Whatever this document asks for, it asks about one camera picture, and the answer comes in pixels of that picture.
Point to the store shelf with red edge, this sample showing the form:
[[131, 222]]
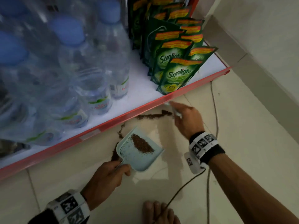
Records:
[[116, 121]]

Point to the light blue plastic dustpan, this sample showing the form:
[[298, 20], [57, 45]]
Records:
[[140, 160]]

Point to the person's right hand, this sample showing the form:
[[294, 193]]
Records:
[[191, 121]]

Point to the light blue small brush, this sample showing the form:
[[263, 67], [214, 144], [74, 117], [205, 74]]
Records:
[[176, 113]]

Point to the person's left hand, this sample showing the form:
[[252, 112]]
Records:
[[105, 181]]

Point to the beige tiled floor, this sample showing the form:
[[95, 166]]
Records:
[[245, 137]]

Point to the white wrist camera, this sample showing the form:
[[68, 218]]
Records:
[[192, 163]]

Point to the row of dark green pouches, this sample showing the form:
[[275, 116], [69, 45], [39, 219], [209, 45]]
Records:
[[175, 67]]

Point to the person's right foot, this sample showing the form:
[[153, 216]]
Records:
[[158, 214]]

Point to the row of clear water bottles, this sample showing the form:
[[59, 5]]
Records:
[[58, 67]]

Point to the person's right forearm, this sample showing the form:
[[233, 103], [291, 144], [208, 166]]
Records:
[[245, 195]]

